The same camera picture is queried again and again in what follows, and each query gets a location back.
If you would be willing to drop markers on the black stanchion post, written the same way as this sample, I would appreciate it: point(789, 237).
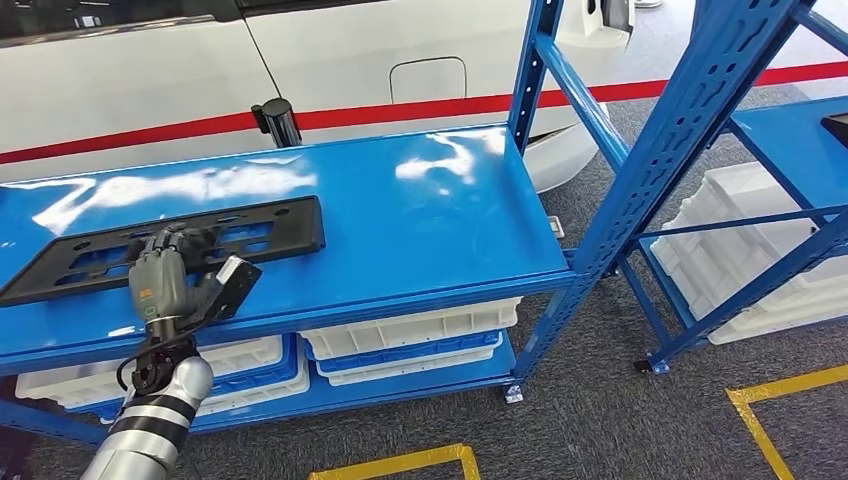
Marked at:
point(278, 124)

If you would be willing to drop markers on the white car with red stripe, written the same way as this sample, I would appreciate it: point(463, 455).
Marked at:
point(132, 79)

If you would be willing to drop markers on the blue plastic crate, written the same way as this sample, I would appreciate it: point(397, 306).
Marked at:
point(290, 358)
point(430, 348)

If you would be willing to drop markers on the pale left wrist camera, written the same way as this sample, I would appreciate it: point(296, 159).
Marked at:
point(232, 285)

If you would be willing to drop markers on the yellow floor tape square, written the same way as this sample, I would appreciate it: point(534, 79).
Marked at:
point(397, 460)
point(745, 404)

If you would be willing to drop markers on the black plastic part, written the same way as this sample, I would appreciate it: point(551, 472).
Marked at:
point(836, 129)

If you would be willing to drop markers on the small grey floor plate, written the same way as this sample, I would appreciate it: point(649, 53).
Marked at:
point(556, 227)

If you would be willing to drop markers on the black plastic bracket plate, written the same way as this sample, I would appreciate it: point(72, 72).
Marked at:
point(298, 232)

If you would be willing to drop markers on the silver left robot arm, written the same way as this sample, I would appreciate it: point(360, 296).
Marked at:
point(159, 424)

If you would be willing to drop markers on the white plastic crate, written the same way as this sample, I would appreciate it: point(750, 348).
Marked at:
point(782, 328)
point(252, 354)
point(411, 369)
point(265, 395)
point(729, 255)
point(411, 328)

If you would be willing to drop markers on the blue metal shelf rack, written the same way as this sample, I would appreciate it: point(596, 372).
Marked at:
point(430, 218)
point(788, 142)

